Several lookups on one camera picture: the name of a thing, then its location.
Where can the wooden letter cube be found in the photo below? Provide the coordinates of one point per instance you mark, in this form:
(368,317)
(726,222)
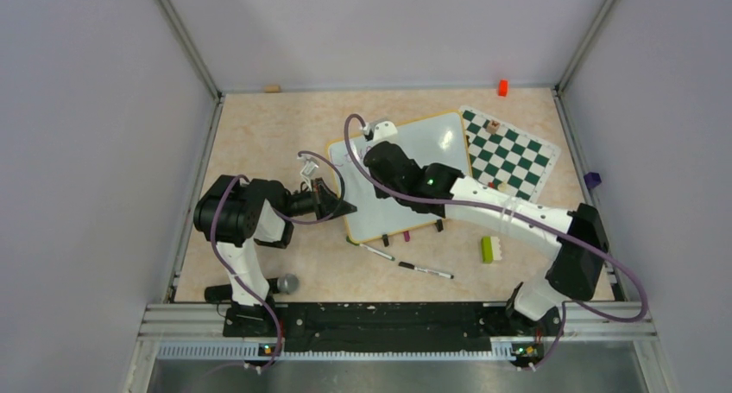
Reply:
(493,127)

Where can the purple toy block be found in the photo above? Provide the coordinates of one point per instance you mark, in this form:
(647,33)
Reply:
(592,180)

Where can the black capped marker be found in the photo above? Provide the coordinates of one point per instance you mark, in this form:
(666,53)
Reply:
(426,270)

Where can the whiteboard wire stand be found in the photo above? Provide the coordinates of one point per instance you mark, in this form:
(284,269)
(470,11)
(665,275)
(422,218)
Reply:
(437,225)

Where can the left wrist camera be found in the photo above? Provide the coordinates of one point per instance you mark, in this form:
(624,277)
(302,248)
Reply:
(309,168)

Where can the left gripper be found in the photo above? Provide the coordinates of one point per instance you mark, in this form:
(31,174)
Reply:
(325,203)

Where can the green white chessboard mat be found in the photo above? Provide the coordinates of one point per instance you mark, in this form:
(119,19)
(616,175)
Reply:
(513,156)

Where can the yellow framed whiteboard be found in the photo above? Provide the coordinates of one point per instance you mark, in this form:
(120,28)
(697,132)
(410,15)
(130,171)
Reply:
(426,152)

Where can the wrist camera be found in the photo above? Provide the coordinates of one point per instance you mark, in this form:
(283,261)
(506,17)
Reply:
(380,131)
(309,168)

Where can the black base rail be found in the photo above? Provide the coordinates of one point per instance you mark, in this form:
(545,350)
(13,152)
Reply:
(383,327)

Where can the black grey microphone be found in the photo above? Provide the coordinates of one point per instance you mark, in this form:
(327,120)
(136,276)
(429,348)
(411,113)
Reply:
(286,284)

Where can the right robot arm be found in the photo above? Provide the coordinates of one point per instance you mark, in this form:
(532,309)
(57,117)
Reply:
(568,238)

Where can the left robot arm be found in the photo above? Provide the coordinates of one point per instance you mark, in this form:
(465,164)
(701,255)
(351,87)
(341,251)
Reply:
(236,217)

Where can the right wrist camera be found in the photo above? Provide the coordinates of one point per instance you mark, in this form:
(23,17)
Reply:
(380,131)

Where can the green capped marker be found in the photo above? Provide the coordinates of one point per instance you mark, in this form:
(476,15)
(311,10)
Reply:
(379,253)

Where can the green white toy brick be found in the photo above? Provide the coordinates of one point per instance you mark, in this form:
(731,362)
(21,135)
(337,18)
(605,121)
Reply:
(490,249)

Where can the orange toy block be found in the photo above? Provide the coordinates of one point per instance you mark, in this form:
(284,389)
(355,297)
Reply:
(503,88)

